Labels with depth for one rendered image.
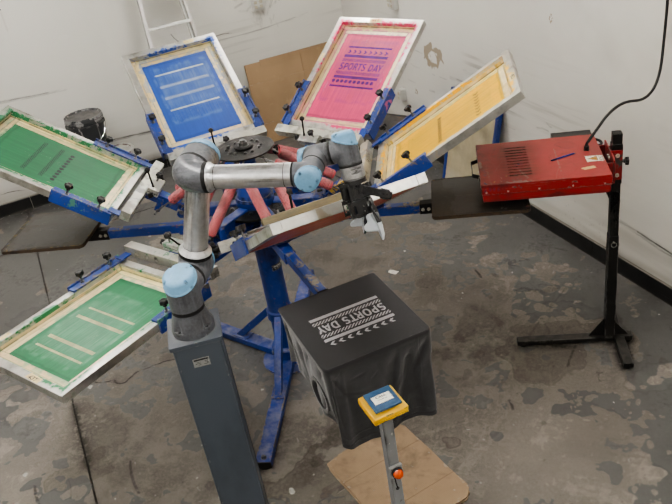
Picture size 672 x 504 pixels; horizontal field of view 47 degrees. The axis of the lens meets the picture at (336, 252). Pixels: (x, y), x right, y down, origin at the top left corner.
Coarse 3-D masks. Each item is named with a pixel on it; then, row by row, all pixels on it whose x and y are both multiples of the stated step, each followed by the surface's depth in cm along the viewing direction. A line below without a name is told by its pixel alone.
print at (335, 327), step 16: (352, 304) 314; (368, 304) 313; (384, 304) 311; (320, 320) 308; (336, 320) 307; (352, 320) 305; (368, 320) 303; (384, 320) 302; (336, 336) 298; (352, 336) 296
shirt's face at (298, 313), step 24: (336, 288) 326; (360, 288) 323; (384, 288) 321; (288, 312) 316; (312, 312) 314; (408, 312) 304; (312, 336) 300; (360, 336) 295; (384, 336) 293; (408, 336) 291; (336, 360) 285
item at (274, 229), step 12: (408, 180) 268; (420, 180) 269; (396, 192) 266; (336, 204) 260; (300, 216) 256; (312, 216) 257; (324, 216) 258; (264, 228) 260; (276, 228) 253; (288, 228) 254; (252, 240) 286; (264, 240) 267
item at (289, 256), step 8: (280, 248) 368; (288, 248) 367; (280, 256) 371; (288, 256) 361; (296, 256) 360; (296, 264) 354; (304, 264) 353; (296, 272) 355; (304, 272) 347; (304, 280) 346; (312, 280) 340; (312, 288) 338; (320, 288) 334
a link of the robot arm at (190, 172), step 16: (176, 160) 242; (192, 160) 240; (304, 160) 235; (320, 160) 236; (176, 176) 240; (192, 176) 236; (208, 176) 236; (224, 176) 235; (240, 176) 234; (256, 176) 233; (272, 176) 233; (288, 176) 232; (304, 176) 229; (320, 176) 232; (208, 192) 239
